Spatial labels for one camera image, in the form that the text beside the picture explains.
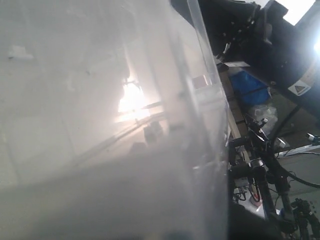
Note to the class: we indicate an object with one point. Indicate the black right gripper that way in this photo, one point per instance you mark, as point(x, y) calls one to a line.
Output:
point(240, 31)

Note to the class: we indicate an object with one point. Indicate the blue plastic bag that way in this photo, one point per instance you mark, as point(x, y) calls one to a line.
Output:
point(249, 90)

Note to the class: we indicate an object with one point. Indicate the translucent top drawer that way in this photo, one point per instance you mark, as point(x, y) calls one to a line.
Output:
point(171, 185)

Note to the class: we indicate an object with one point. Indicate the black tripod stand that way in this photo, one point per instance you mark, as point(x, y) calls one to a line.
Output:
point(271, 180)

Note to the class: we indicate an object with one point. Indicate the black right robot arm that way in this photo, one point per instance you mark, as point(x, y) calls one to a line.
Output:
point(299, 40)

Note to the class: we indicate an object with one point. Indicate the white plastic drawer cabinet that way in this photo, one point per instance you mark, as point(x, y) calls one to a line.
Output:
point(79, 77)

